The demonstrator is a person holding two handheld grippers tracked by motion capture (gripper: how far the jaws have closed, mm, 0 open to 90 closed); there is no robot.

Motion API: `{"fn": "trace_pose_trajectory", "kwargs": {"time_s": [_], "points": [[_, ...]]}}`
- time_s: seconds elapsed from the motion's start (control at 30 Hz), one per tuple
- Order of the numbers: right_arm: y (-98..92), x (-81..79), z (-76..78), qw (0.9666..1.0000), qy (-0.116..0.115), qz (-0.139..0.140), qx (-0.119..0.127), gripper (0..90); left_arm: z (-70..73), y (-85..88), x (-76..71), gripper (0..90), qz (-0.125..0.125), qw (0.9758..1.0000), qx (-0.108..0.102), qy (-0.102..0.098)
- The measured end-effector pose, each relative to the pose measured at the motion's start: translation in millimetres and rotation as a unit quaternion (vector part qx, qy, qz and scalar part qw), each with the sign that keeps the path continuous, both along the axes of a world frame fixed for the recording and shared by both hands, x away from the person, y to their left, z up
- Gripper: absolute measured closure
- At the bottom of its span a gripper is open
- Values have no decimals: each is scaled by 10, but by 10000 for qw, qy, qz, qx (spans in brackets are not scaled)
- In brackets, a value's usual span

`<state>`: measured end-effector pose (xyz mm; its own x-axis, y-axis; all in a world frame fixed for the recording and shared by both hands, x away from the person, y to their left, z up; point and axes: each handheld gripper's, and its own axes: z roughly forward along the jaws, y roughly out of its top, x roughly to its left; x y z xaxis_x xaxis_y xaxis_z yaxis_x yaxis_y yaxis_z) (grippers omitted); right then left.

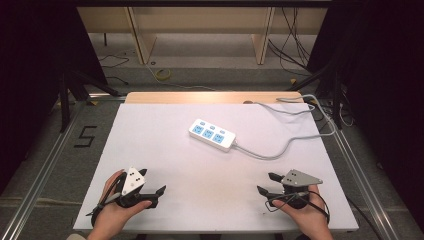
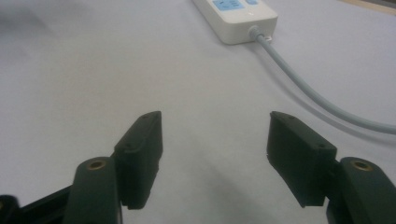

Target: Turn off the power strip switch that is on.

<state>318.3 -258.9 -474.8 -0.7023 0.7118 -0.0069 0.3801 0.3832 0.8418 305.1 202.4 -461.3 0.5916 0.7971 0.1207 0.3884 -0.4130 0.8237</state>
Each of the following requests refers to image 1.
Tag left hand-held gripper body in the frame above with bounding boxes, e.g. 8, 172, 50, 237
115, 167, 158, 210

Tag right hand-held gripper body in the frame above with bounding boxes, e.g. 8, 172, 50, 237
280, 169, 324, 210

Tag person's right hand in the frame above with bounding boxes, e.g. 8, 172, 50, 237
271, 184, 331, 233

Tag person's left hand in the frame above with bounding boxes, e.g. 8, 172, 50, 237
91, 169, 153, 232

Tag white power strip blue sockets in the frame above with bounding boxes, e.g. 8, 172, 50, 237
188, 118, 237, 153

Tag yellow tape roll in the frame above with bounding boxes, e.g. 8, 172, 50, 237
155, 68, 172, 82

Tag black metal stand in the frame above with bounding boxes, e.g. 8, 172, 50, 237
287, 61, 345, 130
58, 69, 120, 134

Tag light wooden desk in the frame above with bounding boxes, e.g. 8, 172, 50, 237
76, 6, 330, 66

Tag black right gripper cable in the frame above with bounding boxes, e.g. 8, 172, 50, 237
265, 190, 331, 225

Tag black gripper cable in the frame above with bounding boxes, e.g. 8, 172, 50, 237
85, 172, 128, 218
265, 190, 331, 225

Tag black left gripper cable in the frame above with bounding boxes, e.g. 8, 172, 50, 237
85, 172, 128, 218

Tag grey power strip cable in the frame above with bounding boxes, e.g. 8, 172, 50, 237
233, 94, 337, 161

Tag aluminium floor rail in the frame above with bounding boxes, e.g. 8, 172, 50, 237
0, 99, 88, 240
322, 99, 403, 240

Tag thin black floor cable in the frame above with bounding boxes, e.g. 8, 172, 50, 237
98, 54, 130, 86

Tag bundle of black cables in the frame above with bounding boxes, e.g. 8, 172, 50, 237
267, 7, 314, 77

